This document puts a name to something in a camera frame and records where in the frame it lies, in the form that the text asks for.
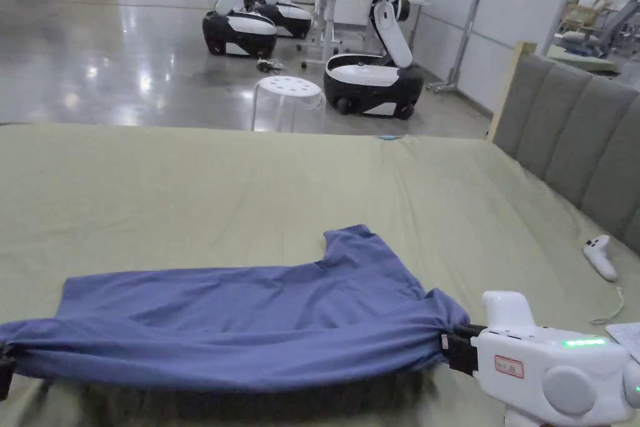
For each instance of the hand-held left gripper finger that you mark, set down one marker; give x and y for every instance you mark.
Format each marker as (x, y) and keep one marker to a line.
(4, 377)

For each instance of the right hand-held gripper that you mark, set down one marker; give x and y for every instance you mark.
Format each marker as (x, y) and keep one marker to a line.
(530, 362)

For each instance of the blue shirt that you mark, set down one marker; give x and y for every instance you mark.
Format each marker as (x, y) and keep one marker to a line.
(225, 317)

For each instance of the white hand controller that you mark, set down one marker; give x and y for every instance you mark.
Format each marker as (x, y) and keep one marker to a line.
(600, 257)

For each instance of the white paper sheet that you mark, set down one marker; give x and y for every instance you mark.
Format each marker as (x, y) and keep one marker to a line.
(627, 339)

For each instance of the small blue object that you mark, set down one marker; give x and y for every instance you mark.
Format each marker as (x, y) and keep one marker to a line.
(389, 137)

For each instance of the grey padded headboard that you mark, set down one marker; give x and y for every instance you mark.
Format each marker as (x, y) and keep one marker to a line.
(565, 132)

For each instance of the bed with pale green sheet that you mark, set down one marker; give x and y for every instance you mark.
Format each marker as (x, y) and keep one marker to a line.
(200, 187)

